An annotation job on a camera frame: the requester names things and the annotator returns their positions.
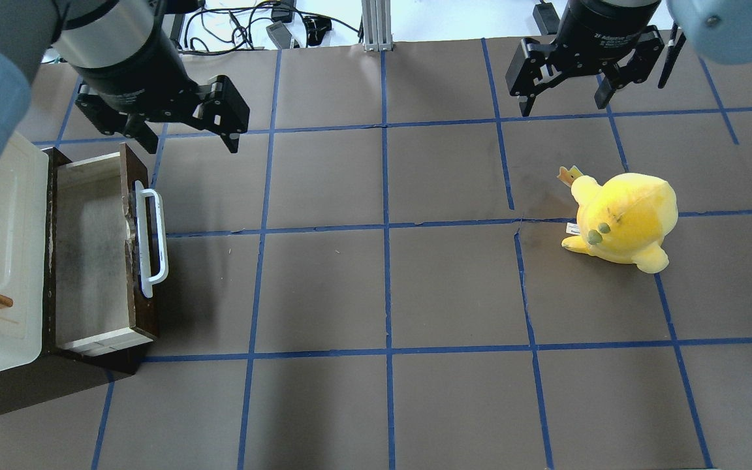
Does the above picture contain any silver robot arm near drawer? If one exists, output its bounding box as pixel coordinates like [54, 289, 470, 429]
[0, 1, 250, 156]

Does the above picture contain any silver robot arm near plush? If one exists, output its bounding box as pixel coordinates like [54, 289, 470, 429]
[505, 1, 752, 117]

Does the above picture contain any dark wooden cabinet body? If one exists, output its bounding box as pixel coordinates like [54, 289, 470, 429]
[0, 147, 147, 415]

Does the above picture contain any dark wooden drawer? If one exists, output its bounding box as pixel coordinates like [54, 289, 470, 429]
[54, 144, 159, 356]

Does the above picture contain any white drawer handle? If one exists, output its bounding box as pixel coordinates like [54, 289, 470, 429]
[134, 180, 170, 298]

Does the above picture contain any aluminium frame post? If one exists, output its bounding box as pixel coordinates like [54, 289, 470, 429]
[361, 0, 394, 52]

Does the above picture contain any black gripper near drawer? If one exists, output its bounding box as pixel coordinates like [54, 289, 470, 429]
[75, 26, 251, 154]

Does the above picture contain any yellow plush dinosaur toy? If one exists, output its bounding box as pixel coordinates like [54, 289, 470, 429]
[557, 166, 678, 274]

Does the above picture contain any black gripper near plush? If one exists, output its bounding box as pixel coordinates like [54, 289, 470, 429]
[505, 1, 665, 117]

